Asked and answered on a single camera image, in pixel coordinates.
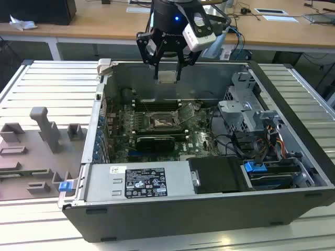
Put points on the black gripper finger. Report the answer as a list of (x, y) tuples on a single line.
[(140, 44), (178, 70)]

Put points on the silver CPU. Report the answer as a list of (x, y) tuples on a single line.
[(166, 77)]

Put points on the metal locking lever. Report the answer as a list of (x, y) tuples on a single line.
[(187, 119), (148, 109)]

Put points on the CPU socket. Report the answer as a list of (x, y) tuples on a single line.
[(162, 123)]

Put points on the coin cell battery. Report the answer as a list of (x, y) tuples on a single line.
[(198, 105)]

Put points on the wooden desk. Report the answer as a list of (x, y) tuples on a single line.
[(104, 23)]

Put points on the grey case latch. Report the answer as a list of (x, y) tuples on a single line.
[(103, 66)]

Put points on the green motherboard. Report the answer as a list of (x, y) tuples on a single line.
[(199, 141)]

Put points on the metal drive cage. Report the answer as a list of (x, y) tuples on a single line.
[(243, 109)]

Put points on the graphics card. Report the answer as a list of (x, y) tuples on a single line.
[(154, 143)]

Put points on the small black adapter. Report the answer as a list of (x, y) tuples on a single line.
[(245, 11)]

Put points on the black plastic shroud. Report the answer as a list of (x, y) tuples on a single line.
[(217, 175)]

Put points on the white paper sheet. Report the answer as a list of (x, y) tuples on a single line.
[(279, 18)]

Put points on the crumpled white paper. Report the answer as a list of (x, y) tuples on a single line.
[(22, 24)]

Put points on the blue disk carrier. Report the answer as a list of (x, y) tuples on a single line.
[(251, 167)]

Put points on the silver power supply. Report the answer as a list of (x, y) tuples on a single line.
[(104, 180)]

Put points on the black disk drive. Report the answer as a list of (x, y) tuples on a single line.
[(272, 180)]

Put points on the clear plastic tray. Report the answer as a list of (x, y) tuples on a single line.
[(319, 18)]

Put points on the black PC case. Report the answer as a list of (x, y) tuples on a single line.
[(183, 222)]

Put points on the grey parts rack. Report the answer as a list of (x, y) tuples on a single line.
[(31, 154)]

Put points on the blue case clip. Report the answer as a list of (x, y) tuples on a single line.
[(65, 187)]

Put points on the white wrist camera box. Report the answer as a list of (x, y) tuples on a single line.
[(195, 39)]

